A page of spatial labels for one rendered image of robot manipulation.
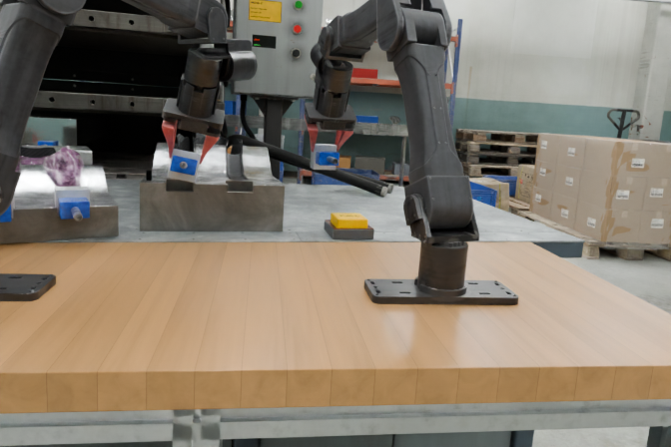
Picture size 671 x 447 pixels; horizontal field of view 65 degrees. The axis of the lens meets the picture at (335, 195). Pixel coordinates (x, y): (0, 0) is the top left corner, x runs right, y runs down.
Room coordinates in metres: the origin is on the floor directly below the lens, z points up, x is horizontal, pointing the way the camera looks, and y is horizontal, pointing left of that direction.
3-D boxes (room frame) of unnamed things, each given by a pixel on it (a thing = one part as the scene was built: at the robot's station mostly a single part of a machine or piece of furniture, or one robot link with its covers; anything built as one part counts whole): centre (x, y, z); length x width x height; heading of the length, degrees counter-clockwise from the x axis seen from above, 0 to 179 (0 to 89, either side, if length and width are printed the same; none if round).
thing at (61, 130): (1.84, 1.01, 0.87); 0.50 x 0.27 x 0.17; 14
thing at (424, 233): (0.69, -0.14, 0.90); 0.09 x 0.06 x 0.06; 113
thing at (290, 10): (1.92, 0.25, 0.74); 0.31 x 0.22 x 1.47; 104
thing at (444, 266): (0.68, -0.15, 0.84); 0.20 x 0.07 x 0.08; 98
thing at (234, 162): (1.17, 0.29, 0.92); 0.35 x 0.16 x 0.09; 14
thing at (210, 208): (1.19, 0.28, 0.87); 0.50 x 0.26 x 0.14; 14
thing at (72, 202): (0.82, 0.42, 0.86); 0.13 x 0.05 x 0.05; 31
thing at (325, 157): (1.10, 0.02, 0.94); 0.13 x 0.05 x 0.05; 14
